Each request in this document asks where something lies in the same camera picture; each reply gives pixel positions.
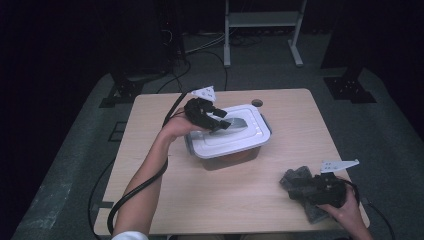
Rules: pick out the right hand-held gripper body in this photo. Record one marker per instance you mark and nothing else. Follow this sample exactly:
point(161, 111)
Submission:
point(328, 193)

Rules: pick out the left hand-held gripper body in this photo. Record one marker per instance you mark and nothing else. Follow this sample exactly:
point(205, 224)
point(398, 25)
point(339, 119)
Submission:
point(200, 111)

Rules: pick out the storage box with white lid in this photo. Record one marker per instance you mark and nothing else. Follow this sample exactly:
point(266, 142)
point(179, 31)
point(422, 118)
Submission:
point(230, 140)

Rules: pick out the grey fuzzy cloth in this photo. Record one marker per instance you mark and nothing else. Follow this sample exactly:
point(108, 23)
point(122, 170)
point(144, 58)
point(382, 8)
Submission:
point(296, 176)

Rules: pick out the person's left hand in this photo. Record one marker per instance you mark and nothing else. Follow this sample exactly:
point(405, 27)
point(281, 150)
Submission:
point(178, 128)

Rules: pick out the person's right hand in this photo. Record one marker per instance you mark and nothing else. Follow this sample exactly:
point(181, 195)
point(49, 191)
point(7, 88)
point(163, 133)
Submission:
point(348, 213)

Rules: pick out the black stand base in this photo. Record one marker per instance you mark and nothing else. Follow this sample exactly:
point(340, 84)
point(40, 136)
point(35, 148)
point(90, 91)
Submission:
point(125, 91)
point(348, 88)

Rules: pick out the dark equipment rack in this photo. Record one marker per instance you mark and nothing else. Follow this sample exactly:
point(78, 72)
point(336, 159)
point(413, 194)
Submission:
point(146, 46)

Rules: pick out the black tape square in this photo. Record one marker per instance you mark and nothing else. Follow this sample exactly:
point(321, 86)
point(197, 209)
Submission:
point(116, 131)

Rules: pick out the white metal stand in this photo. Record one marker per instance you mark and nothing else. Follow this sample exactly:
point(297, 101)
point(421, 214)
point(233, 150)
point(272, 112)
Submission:
point(263, 19)

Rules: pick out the person's white sleeve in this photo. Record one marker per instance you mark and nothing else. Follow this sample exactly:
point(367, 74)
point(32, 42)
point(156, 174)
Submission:
point(130, 236)

